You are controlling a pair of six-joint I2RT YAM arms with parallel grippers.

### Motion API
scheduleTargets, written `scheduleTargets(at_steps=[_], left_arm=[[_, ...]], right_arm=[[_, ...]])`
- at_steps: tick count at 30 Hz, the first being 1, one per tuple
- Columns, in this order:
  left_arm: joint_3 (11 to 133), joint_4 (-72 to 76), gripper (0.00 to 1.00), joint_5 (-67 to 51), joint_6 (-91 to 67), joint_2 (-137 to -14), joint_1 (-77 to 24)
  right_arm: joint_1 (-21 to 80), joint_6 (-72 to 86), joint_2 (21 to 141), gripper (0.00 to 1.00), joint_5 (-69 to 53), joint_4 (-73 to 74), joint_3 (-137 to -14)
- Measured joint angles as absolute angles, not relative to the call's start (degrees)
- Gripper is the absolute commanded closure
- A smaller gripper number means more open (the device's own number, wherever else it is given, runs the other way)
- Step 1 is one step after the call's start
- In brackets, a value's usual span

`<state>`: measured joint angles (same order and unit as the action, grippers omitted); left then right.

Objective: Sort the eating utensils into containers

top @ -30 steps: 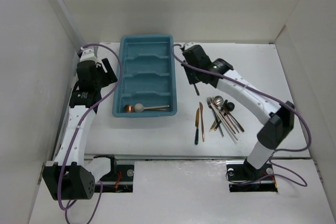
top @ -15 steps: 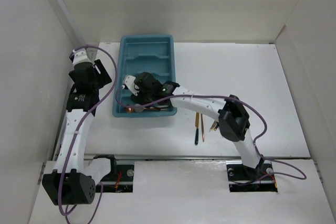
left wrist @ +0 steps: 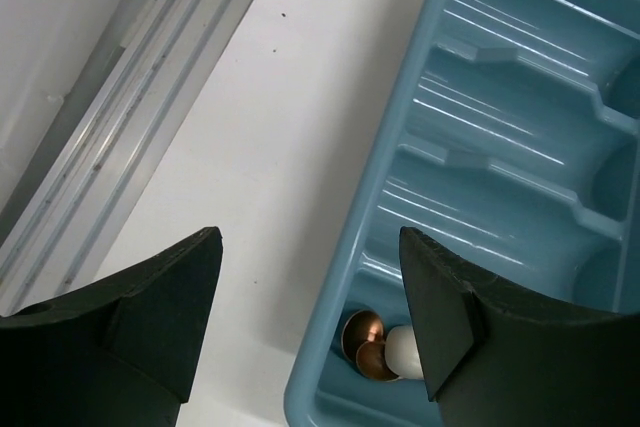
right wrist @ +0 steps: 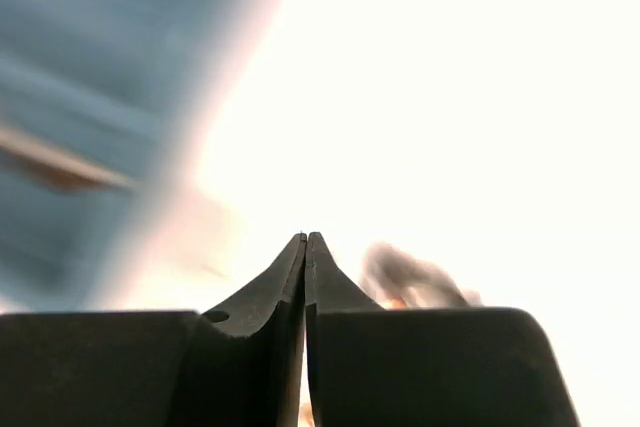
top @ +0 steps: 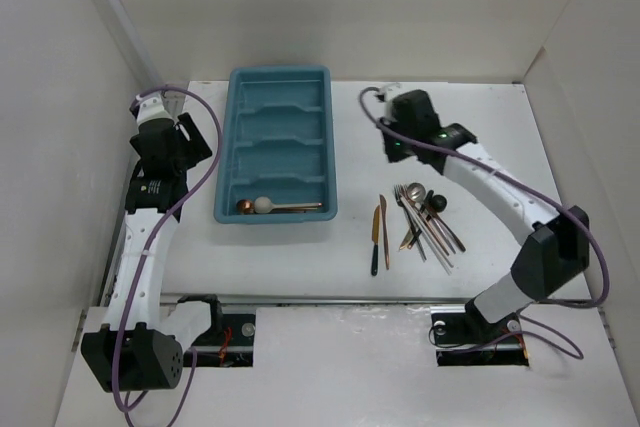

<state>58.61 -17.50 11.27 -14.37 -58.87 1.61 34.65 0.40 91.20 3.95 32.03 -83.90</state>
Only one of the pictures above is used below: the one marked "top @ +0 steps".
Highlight copper fork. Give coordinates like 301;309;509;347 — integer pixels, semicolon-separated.
401;184;466;254

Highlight silver spoon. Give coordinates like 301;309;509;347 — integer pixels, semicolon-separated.
406;182;427;203

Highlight copper spoon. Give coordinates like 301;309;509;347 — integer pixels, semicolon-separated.
235;198;324;216

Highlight white spoon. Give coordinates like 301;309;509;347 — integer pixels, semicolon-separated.
253;196;323;214

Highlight black spoon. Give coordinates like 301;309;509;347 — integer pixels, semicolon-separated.
423;194;448;218

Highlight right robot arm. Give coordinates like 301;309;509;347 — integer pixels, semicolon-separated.
374;89;592;343

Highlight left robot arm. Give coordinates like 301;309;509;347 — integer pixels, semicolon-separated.
81;113;224;393

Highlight copper knife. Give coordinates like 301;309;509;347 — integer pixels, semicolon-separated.
379;194;391;270

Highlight blue plastic cutlery tray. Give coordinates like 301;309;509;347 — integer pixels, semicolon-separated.
213;65;338;225

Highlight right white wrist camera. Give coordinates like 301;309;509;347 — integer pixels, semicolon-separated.
374;82;402;103

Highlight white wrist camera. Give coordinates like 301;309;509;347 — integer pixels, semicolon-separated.
374;82;402;103
130;92;173;126

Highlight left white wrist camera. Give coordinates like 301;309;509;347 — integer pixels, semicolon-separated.
130;92;173;126

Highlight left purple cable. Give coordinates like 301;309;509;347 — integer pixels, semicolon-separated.
110;86;225;414

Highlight gold knife green handle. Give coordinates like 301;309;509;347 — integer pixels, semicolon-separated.
370;206;381;277

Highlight front aluminium rail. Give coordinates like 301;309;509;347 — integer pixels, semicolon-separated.
219;294;468;307

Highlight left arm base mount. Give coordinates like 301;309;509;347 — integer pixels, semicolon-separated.
159;301;257;368

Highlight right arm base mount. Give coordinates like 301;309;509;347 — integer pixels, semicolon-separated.
428;311;529;367

